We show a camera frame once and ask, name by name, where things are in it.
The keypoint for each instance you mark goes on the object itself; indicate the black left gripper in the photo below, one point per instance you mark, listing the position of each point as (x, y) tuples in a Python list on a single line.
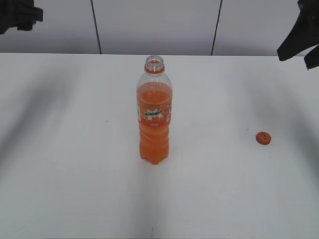
[(22, 14)]

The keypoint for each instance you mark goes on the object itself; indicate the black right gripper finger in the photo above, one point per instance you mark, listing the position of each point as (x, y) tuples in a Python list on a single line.
[(312, 58), (305, 32)]

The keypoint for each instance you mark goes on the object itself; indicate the orange bottle cap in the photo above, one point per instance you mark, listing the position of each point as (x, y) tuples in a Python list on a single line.
[(263, 138)]

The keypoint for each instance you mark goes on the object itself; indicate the orange Mirinda soda bottle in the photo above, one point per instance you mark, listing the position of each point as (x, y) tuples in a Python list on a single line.
[(154, 101)]

